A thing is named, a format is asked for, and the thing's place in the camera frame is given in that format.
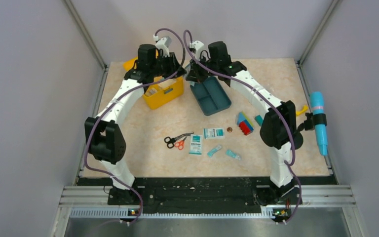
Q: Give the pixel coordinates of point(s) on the black round stand base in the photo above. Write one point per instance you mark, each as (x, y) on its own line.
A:
(298, 139)

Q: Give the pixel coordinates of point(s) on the yellow medicine box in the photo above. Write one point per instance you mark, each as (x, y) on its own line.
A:
(168, 91)

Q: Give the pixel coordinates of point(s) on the teal bandage roll packet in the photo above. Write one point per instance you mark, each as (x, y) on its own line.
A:
(214, 150)

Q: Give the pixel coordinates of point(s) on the black handled scissors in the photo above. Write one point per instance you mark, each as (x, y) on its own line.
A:
(170, 141)

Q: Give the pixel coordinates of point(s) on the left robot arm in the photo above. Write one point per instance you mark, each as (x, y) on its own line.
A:
(104, 139)

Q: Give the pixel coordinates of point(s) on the orange handled small scissors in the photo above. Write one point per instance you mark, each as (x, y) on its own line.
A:
(180, 144)

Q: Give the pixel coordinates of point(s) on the gloves packet orange teal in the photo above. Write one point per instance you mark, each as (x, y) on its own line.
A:
(153, 89)

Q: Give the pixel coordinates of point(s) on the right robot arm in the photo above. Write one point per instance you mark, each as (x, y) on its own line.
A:
(278, 130)

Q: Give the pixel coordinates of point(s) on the gauze packet teal white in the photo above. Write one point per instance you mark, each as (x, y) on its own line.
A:
(195, 145)
(214, 133)

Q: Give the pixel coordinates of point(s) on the teal divided plastic tray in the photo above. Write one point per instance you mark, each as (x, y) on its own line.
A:
(210, 96)

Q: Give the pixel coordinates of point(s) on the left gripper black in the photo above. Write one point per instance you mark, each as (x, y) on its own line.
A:
(174, 67)

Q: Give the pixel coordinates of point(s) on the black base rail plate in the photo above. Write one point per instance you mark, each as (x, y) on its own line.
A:
(196, 195)

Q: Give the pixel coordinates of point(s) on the blue cylinder tool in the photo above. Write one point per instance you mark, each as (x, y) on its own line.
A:
(319, 121)

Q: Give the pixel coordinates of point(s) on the yellow object at edge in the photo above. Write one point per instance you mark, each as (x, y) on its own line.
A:
(303, 110)

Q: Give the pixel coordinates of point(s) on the small teal block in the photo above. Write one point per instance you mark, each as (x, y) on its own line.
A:
(259, 120)

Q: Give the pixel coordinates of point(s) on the toy brick block assembly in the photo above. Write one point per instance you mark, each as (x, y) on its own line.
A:
(244, 123)

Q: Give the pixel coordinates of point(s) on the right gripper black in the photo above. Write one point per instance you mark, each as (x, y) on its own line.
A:
(194, 74)

